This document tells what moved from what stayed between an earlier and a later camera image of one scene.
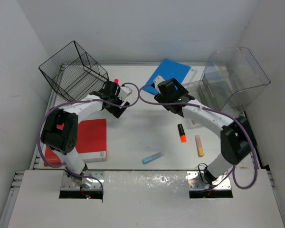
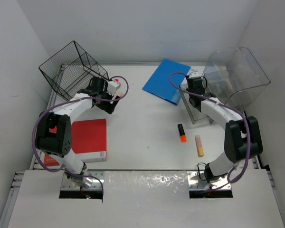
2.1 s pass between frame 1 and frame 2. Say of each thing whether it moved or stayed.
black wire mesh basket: stayed
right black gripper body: moved
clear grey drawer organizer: stayed
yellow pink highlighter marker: stayed
